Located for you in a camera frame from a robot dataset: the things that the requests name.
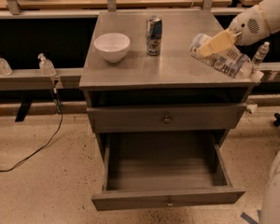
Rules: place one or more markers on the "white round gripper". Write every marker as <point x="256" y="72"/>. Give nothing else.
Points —
<point x="248" y="28"/>

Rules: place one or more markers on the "clear plastic water bottle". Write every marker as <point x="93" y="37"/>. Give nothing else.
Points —
<point x="231" y="62"/>

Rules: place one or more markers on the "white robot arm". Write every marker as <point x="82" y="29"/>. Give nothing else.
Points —
<point x="270" y="211"/>

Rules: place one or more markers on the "small water bottle on ledge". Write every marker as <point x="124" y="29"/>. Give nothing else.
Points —
<point x="261" y="53"/>

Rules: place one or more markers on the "closed grey upper drawer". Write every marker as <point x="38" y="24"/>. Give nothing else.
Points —
<point x="158" y="118"/>

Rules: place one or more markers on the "grey wooden drawer cabinet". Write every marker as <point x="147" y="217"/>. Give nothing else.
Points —
<point x="173" y="77"/>

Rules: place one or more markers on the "open grey lower drawer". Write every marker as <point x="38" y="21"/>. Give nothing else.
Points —
<point x="164" y="169"/>

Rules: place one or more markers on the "clear pump bottle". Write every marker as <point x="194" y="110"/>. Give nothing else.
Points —
<point x="46" y="66"/>
<point x="5" y="69"/>

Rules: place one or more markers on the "clear pump bottle far left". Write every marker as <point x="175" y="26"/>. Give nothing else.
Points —
<point x="5" y="69"/>

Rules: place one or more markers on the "blue silver drink can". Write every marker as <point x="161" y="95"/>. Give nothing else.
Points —
<point x="153" y="35"/>

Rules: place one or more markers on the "white ceramic bowl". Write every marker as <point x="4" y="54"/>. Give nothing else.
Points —
<point x="113" y="47"/>

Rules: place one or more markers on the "grey metal ledge rail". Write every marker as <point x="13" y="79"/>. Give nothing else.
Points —
<point x="33" y="79"/>

